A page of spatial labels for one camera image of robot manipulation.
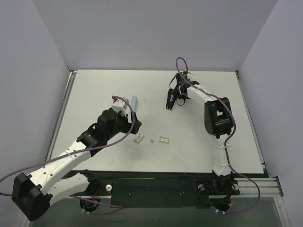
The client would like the beige staple box tray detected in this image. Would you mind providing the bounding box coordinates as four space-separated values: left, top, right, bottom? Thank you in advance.
159 136 169 144

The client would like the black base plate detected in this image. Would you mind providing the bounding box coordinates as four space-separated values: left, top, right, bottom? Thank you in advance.
77 170 240 208

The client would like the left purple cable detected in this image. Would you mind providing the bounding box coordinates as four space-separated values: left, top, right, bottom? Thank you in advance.
0 95 138 215

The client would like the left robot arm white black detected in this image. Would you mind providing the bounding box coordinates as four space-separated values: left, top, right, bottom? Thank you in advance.
12 108 142 221

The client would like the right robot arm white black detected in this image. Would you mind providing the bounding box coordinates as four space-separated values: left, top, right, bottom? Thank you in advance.
166 71 234 193

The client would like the light blue white stapler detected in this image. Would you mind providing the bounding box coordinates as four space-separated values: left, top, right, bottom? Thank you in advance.
131 96 137 112

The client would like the staple box with red label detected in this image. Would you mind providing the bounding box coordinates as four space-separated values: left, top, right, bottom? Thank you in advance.
134 133 144 144

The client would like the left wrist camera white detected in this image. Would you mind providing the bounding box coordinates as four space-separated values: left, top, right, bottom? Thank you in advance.
112 97 129 116

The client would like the black stapler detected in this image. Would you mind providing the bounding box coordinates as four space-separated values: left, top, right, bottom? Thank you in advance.
166 88 179 111

